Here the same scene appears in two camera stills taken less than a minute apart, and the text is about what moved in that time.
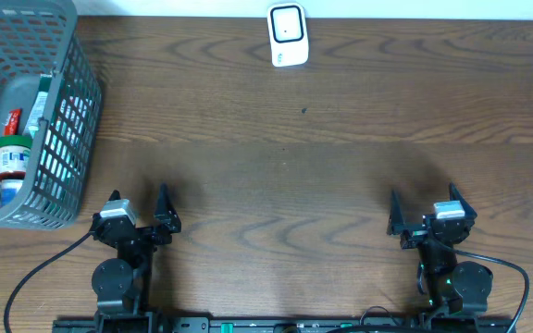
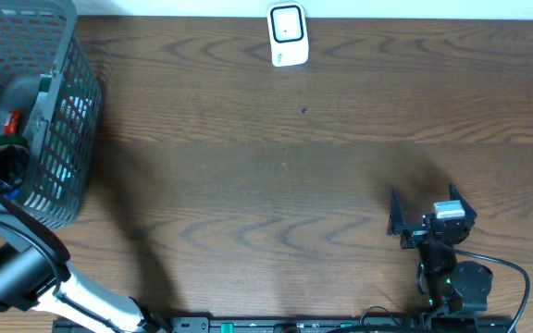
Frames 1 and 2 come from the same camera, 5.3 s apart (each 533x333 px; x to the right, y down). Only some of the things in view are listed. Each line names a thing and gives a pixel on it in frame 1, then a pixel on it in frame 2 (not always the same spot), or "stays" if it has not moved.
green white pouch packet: (38, 105) stays
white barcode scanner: (288, 34) stays
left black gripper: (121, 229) -> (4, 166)
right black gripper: (414, 237) stays
